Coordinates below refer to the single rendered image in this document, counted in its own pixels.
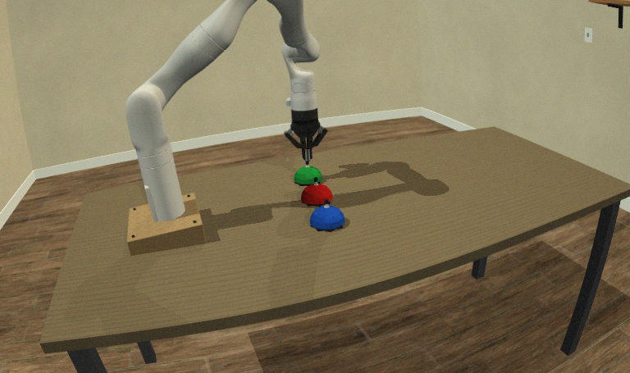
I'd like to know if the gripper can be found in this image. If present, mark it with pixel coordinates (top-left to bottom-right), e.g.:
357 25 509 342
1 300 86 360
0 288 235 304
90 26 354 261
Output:
283 108 329 165

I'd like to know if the green bell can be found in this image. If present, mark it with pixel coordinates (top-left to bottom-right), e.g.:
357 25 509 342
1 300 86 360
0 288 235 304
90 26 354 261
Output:
294 166 324 187

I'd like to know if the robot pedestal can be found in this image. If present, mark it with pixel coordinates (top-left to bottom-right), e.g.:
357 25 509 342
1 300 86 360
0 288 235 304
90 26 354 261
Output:
126 192 207 257

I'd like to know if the red bell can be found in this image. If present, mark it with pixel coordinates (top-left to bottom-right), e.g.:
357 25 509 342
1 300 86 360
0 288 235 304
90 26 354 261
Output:
301 182 334 207

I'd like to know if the wooden wall shelf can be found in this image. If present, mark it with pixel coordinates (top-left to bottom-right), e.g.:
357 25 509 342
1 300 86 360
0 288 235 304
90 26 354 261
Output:
587 0 630 30

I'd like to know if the brown wooden table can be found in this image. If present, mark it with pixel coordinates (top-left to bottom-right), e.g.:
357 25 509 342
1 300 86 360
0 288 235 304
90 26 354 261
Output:
40 125 630 373

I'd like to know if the blue bell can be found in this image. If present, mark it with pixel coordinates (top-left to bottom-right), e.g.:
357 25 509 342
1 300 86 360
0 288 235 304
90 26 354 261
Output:
309 204 346 232

